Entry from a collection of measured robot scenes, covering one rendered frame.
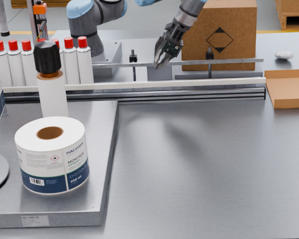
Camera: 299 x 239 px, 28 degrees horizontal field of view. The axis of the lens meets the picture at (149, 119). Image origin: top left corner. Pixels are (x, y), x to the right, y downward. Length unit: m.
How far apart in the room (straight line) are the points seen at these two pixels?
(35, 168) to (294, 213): 0.72
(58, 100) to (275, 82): 0.90
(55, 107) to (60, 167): 0.38
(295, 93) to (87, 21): 0.90
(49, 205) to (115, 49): 1.11
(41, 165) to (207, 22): 1.02
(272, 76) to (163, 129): 0.58
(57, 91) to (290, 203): 0.82
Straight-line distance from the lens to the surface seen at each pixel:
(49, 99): 1.99
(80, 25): 2.53
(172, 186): 1.79
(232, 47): 2.44
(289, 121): 2.14
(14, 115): 2.19
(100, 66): 2.31
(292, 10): 5.40
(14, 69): 2.31
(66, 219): 1.66
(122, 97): 2.26
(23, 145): 1.69
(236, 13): 2.39
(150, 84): 2.24
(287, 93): 2.33
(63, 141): 1.68
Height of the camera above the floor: 1.86
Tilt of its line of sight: 28 degrees down
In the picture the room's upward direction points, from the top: 4 degrees counter-clockwise
